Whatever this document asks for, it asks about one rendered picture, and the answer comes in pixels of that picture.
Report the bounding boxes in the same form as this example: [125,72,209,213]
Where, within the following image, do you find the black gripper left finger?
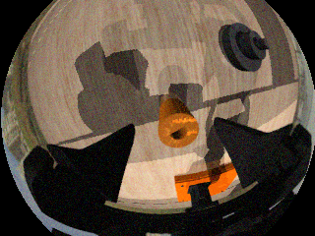
[46,123,135,204]

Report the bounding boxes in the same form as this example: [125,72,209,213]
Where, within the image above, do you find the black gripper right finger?
[213,118,294,189]

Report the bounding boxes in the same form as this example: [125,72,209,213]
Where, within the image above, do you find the dark grey round pedestal with shaft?
[221,23,271,72]

